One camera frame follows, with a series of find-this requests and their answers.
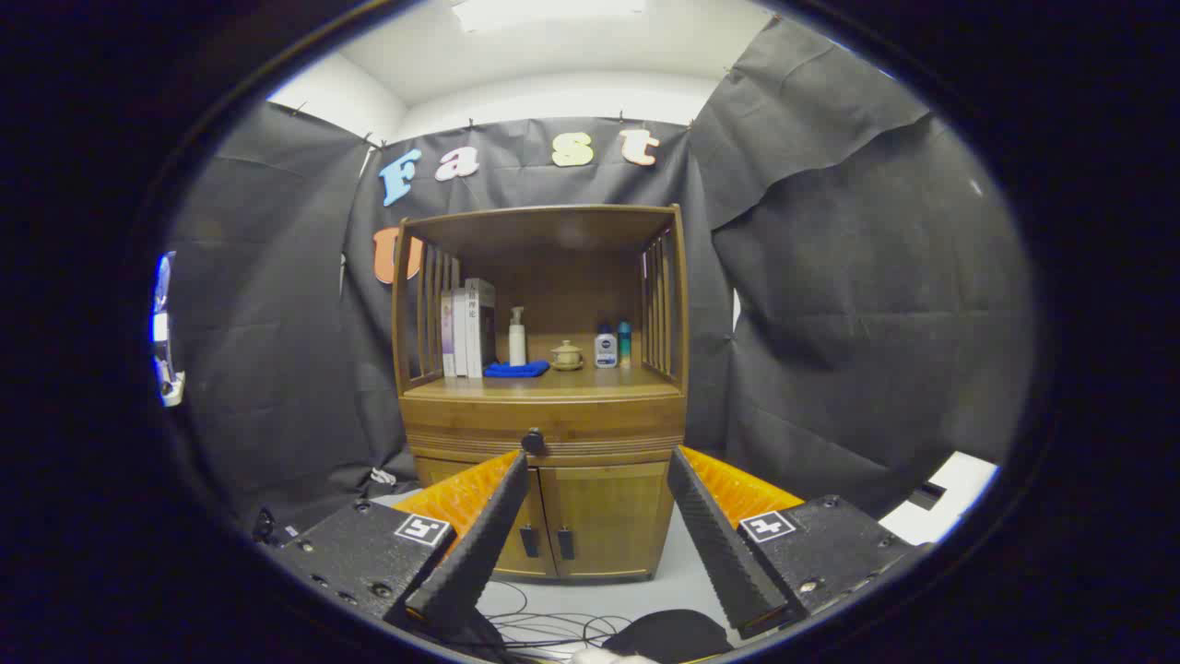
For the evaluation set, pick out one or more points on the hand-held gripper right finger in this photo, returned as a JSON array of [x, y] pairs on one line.
[[719, 544]]

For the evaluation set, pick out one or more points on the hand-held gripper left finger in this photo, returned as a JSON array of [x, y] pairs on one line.
[[479, 544]]

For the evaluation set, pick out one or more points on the wooden drawer with black knob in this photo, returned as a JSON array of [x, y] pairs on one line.
[[599, 424]]

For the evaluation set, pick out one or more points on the wooden cabinet door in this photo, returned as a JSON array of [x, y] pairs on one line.
[[521, 564], [608, 516]]

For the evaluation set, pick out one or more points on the wooden countertop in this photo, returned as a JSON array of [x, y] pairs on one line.
[[590, 380]]

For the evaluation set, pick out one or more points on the brown wooden cabinet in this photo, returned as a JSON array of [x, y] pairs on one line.
[[562, 231]]

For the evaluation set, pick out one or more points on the blue folded cloth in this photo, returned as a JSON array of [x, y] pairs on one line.
[[516, 370]]

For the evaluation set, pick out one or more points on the white pump bottle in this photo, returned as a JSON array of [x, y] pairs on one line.
[[517, 346]]

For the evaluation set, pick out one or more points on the purple spine book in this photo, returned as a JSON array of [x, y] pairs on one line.
[[447, 341]]

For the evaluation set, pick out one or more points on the beige lidded ceramic teacup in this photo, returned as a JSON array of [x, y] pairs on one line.
[[566, 356]]

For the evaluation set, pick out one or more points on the thin white book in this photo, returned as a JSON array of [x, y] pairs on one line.
[[460, 337]]

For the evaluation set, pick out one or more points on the white book with dark cover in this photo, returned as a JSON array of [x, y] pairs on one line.
[[477, 332]]

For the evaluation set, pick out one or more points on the teal slim bottle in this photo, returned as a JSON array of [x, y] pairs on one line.
[[625, 343]]

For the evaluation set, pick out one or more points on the white lotion bottle blue cap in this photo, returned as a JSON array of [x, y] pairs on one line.
[[606, 350]]

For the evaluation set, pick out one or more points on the white furniture piece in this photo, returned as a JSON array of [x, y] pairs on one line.
[[959, 489]]

